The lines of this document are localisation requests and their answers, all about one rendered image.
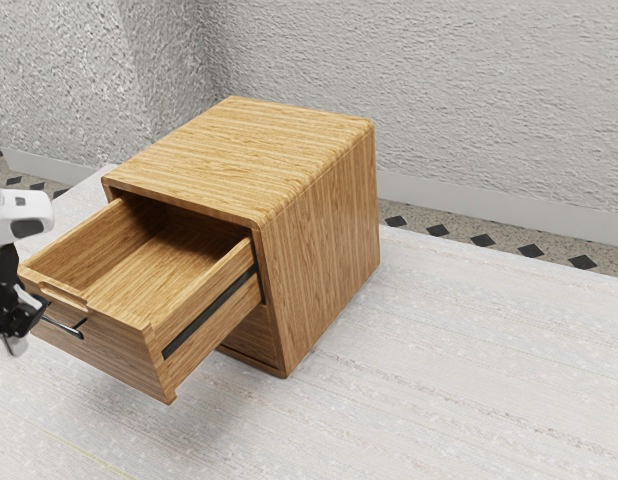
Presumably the open wooden drawer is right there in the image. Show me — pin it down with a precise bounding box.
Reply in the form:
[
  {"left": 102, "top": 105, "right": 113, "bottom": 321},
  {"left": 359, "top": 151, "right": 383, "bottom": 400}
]
[{"left": 17, "top": 196, "right": 265, "bottom": 406}]

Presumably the wooden cabinet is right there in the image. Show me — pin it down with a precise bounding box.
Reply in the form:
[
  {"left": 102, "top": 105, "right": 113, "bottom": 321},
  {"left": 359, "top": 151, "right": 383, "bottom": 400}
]
[{"left": 101, "top": 95, "right": 382, "bottom": 379}]

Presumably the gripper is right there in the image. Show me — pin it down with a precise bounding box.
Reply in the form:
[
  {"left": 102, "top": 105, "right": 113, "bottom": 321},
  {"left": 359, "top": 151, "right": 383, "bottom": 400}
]
[{"left": 0, "top": 242, "right": 51, "bottom": 358}]

